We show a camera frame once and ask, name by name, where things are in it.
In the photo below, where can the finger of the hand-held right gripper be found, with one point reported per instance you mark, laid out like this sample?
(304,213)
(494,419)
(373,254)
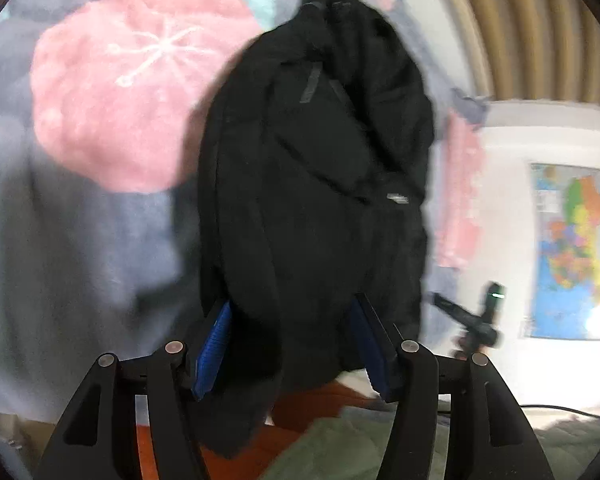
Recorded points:
(447,305)

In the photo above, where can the green cloth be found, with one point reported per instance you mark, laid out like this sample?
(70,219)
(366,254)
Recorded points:
(340,450)

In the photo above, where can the colourful wall map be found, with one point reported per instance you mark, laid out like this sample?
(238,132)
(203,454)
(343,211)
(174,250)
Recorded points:
(575,250)

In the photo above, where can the orange cloth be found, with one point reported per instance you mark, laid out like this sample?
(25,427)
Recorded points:
(320,400)

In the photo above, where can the grey pink floral blanket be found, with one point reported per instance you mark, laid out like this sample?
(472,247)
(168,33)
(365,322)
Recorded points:
(105,110)

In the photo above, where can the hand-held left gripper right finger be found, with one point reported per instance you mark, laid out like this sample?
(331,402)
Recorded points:
(375,355)

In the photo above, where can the brown striped window blind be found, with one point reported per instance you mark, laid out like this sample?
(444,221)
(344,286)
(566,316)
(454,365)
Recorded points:
(530,25)

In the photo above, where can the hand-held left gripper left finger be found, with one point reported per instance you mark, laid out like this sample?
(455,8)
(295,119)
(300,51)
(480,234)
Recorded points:
(212,350)

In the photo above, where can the black hooded jacket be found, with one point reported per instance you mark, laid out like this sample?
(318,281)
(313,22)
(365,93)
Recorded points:
(320,185)

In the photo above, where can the pink printed pillow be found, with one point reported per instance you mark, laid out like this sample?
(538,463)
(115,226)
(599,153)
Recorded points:
(462,195)

